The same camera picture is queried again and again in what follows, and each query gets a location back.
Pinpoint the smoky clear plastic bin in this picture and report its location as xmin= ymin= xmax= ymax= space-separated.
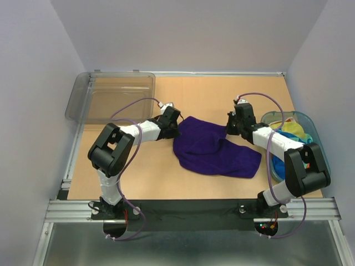
xmin=65 ymin=71 xmax=156 ymax=124

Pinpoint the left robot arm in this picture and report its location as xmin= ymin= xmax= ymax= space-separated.
xmin=88 ymin=103 xmax=181 ymax=218

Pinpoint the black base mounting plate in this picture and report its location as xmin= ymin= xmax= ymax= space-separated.
xmin=88 ymin=199 xmax=288 ymax=239

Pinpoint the yellow towel teal trim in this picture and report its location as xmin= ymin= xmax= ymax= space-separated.
xmin=277 ymin=121 xmax=306 ymax=138

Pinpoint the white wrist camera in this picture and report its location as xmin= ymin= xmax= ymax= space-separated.
xmin=158 ymin=102 xmax=174 ymax=111
xmin=233 ymin=95 xmax=248 ymax=105

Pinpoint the blue towel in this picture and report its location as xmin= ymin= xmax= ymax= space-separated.
xmin=272 ymin=130 xmax=313 ymax=180

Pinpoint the purple towel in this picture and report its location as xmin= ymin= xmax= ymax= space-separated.
xmin=173 ymin=116 xmax=262 ymax=178

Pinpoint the aluminium frame rail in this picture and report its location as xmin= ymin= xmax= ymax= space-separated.
xmin=32 ymin=70 xmax=350 ymax=266

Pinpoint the orange white patterned towel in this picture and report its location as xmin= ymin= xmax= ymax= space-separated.
xmin=270 ymin=117 xmax=296 ymax=127

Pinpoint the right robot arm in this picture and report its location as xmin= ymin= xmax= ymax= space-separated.
xmin=226 ymin=100 xmax=331 ymax=216

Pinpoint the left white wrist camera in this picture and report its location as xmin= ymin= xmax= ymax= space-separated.
xmin=158 ymin=102 xmax=174 ymax=111

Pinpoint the teal plastic bin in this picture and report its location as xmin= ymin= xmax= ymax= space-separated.
xmin=261 ymin=111 xmax=331 ymax=182

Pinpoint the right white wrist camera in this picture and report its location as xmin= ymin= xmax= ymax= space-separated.
xmin=233 ymin=95 xmax=248 ymax=105

